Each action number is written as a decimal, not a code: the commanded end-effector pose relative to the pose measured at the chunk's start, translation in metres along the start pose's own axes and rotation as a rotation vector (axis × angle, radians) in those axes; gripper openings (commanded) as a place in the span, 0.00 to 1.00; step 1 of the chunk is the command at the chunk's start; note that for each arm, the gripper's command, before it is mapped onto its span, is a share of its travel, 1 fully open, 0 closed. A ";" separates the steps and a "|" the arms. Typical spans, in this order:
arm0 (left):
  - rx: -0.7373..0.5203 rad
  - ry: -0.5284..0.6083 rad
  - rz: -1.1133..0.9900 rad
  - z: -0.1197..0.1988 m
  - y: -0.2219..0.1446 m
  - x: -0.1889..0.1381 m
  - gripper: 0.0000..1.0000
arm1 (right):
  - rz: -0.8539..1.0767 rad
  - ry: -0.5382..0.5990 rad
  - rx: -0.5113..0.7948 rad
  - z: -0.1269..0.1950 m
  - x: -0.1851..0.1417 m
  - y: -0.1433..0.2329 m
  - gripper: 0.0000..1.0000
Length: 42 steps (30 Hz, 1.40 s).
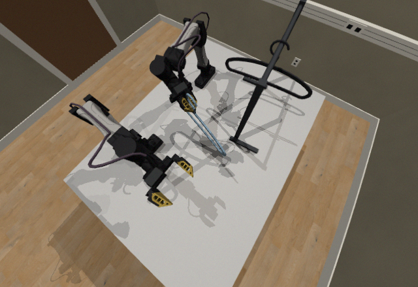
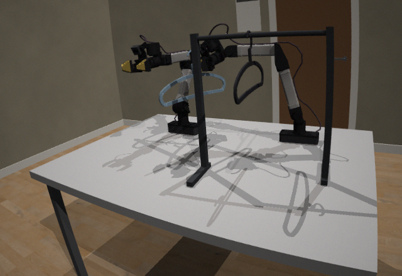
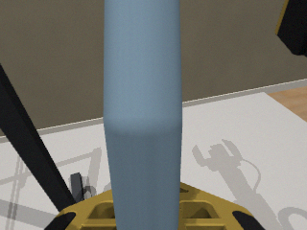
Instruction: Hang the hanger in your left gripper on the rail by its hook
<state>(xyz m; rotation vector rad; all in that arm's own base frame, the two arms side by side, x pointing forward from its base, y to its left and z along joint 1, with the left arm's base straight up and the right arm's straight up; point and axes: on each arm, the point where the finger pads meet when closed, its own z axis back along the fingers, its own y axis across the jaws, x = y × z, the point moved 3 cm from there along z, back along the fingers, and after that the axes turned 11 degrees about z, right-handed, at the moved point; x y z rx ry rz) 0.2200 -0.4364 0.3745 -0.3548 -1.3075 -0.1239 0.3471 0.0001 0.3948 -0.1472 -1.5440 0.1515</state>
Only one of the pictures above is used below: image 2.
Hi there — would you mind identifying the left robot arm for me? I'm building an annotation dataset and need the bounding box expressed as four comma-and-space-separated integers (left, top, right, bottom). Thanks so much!
199, 40, 319, 138

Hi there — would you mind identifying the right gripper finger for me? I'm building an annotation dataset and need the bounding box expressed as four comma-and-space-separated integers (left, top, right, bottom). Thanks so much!
136, 60, 147, 72
122, 60, 131, 72

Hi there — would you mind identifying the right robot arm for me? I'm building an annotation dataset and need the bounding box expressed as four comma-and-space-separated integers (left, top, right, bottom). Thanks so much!
131, 42, 198, 128

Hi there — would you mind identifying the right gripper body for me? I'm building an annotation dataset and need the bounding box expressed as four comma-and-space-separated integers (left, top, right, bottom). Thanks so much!
128, 57, 154, 73

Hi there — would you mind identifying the black clothes hanger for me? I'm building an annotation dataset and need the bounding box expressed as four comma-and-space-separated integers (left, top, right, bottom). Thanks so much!
234, 38, 264, 104

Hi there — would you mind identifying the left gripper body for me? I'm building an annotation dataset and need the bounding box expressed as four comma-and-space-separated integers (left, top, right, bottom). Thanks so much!
200, 54, 217, 72

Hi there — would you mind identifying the black metal rack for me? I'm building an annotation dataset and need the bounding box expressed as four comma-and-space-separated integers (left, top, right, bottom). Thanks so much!
187, 26, 334, 187

